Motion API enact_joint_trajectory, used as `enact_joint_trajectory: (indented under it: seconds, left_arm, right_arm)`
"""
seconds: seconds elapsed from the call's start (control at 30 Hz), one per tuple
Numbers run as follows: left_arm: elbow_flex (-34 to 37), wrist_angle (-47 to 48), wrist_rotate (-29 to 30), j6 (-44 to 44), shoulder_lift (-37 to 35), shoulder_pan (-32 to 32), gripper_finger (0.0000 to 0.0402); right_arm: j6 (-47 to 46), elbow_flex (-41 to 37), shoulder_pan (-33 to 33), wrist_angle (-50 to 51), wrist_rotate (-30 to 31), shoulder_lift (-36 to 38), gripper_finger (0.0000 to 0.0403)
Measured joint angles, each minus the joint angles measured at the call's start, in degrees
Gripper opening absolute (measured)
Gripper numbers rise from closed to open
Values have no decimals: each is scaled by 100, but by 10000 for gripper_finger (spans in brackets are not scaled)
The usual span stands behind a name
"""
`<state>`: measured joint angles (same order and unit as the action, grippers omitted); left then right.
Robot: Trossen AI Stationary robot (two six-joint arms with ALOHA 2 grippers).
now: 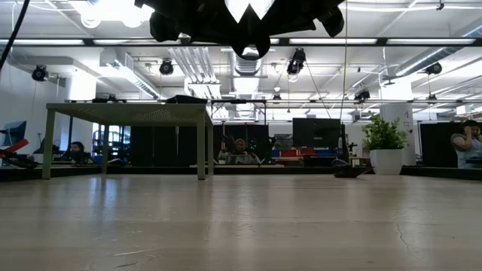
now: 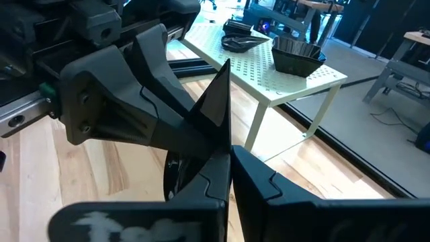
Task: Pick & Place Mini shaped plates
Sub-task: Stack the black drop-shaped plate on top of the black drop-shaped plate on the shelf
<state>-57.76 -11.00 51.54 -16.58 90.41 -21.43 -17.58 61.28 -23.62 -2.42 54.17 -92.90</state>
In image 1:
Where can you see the person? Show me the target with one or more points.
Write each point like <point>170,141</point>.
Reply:
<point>241,147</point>
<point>467,148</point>
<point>78,148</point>

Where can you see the blue screen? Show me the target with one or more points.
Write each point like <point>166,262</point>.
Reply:
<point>17,131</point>

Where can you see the black device on rail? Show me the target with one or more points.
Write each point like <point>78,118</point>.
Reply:
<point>101,100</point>

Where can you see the silver ventilation duct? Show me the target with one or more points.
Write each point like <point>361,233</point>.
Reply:
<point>246,67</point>

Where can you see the red bar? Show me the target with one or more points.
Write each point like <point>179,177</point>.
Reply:
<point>17,146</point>

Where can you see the green plant in white pot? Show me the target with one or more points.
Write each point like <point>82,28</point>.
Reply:
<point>386,162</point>

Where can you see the black monitor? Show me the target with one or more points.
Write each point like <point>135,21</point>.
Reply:
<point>316,131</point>

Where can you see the black overhead light beam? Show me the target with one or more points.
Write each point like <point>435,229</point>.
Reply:
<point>382,41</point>

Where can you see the black partition wall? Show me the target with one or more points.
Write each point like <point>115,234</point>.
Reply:
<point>165,143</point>

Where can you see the red storage bin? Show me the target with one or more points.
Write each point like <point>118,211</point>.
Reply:
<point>297,153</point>

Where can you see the black ceiling spotlight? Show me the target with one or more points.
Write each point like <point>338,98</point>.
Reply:
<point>434,68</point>
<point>297,60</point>
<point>166,67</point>
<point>39,73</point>
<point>362,95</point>

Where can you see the blue storage bin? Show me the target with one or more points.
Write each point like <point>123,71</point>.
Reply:
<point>327,152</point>

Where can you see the white round column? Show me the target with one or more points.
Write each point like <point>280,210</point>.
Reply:
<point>404,113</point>

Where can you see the background horizontal rail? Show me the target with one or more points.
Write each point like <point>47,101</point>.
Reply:
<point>301,101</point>

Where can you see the black partition panel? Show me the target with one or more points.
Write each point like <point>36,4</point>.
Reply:
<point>437,143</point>

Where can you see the black wavy square plate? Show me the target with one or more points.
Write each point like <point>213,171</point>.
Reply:
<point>186,99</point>

